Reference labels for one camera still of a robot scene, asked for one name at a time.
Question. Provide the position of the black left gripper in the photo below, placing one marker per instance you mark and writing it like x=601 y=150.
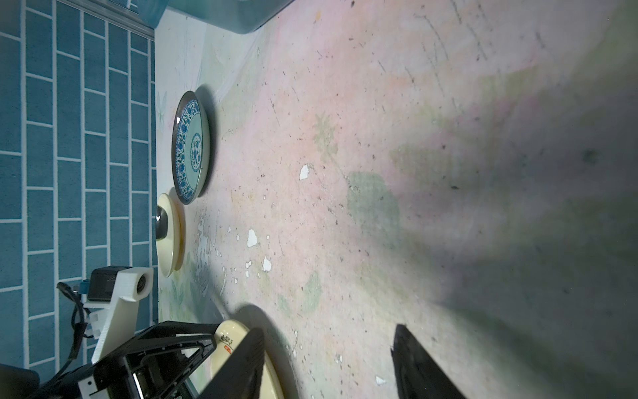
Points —
x=179 y=348

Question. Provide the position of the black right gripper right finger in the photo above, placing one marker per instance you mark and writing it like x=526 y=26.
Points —
x=417 y=374

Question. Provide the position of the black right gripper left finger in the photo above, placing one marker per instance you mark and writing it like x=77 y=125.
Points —
x=241 y=375

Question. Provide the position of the yellow plate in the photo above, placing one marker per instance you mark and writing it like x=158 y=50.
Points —
x=228 y=337

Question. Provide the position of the teal patterned small plate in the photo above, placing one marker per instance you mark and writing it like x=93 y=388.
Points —
x=190 y=149

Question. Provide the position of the teal plastic bin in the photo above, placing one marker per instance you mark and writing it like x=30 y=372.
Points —
x=236 y=16

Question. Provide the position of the cream plate dark spot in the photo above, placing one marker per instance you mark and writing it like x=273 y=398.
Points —
x=170 y=246

